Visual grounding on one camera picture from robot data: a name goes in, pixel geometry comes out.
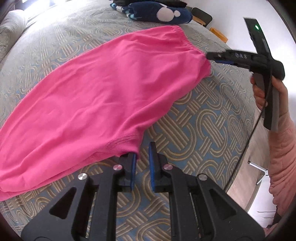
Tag pink pants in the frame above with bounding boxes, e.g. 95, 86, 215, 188
1, 26, 211, 201

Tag orange wooden stool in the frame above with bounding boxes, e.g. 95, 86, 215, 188
209, 27, 228, 43

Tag dark grey chair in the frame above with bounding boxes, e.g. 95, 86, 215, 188
191, 8, 213, 27

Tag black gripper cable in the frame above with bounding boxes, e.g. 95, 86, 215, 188
223, 69, 273, 193

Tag folded grey duvet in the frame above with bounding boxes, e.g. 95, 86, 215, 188
0, 9, 28, 61

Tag right forearm pink sleeve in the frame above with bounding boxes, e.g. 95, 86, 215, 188
268, 113, 295, 216

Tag right hand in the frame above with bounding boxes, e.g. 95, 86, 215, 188
250, 75, 289, 117

